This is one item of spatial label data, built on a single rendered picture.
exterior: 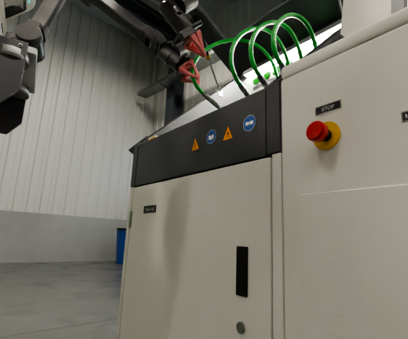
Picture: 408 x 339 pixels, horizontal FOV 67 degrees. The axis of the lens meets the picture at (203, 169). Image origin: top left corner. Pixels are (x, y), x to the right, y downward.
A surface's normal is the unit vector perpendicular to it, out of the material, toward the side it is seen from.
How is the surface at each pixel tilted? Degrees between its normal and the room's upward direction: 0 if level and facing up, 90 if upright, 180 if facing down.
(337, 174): 90
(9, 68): 90
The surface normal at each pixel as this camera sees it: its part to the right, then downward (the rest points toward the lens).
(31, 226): 0.70, -0.13
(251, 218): -0.78, -0.17
